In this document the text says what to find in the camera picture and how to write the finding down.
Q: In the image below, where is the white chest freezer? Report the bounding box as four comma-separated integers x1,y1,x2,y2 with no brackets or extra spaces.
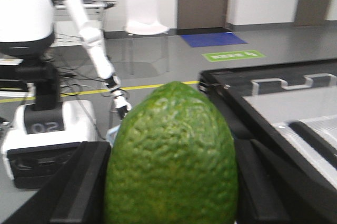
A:
199,59,336,190

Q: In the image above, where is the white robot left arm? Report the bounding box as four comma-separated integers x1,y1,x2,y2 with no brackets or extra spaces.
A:
62,0,132,119

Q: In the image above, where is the white folding table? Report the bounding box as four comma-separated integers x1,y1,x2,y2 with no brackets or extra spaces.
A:
52,0,116,47

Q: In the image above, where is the white humanoid robot body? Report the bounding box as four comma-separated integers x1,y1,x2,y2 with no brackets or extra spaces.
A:
1,0,96,189

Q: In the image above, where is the light blue plastic basket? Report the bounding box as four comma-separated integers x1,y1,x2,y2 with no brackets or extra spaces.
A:
105,125,120,147

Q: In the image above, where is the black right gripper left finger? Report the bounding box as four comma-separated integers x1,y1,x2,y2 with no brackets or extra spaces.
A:
4,141,111,223

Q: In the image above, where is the green avocado front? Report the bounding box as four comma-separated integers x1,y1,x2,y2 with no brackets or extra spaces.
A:
103,82,239,223

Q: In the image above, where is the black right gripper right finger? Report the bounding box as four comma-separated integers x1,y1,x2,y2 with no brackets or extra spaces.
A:
234,139,336,223

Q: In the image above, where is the white plastic chair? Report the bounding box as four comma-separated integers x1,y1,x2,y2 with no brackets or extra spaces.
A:
124,0,170,75

